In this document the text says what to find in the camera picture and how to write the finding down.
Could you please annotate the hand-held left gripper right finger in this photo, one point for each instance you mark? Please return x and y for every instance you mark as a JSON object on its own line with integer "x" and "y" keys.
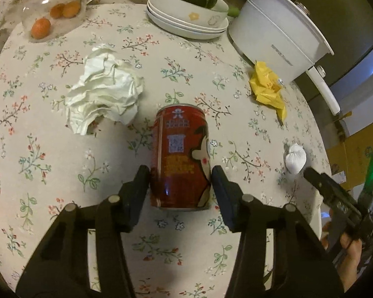
{"x": 223, "y": 198}

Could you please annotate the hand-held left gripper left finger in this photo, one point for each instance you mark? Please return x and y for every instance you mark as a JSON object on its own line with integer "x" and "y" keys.
{"x": 140, "y": 192}

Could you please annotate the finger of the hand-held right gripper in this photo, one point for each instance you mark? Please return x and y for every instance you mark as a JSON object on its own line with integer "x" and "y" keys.
{"x": 323, "y": 183}

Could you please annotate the white plastic bin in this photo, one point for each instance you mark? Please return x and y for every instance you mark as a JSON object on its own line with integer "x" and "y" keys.
{"x": 317, "y": 217}

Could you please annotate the small white tissue ball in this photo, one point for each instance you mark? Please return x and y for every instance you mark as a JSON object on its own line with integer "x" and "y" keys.
{"x": 295, "y": 160}

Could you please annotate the red drink can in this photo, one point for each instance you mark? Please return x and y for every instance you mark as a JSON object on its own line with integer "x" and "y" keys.
{"x": 177, "y": 149}

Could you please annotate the person's right hand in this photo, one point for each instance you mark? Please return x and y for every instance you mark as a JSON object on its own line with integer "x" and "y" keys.
{"x": 351, "y": 260}

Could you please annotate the tall cardboard box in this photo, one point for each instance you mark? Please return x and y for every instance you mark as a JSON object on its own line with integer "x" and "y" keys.
{"x": 354, "y": 152}

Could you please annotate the floral tablecloth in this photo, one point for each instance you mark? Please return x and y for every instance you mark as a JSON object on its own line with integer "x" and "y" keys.
{"x": 80, "y": 223}

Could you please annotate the large crumpled white tissue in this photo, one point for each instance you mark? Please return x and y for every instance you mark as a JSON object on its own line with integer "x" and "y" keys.
{"x": 105, "y": 90}

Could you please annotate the yellow snack wrapper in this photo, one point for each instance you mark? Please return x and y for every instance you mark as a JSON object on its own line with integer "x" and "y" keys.
{"x": 264, "y": 87}

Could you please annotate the white electric cooking pot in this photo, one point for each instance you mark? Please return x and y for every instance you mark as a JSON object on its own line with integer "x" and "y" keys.
{"x": 273, "y": 37}

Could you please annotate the white plate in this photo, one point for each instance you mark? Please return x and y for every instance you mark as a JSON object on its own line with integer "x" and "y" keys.
{"x": 174, "y": 24}
{"x": 186, "y": 35}

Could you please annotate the white bowl with flower print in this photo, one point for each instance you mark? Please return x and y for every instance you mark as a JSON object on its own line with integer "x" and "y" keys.
{"x": 186, "y": 14}

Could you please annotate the orange fruit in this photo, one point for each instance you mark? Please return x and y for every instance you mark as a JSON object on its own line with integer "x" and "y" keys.
{"x": 40, "y": 28}
{"x": 56, "y": 11}
{"x": 71, "y": 9}

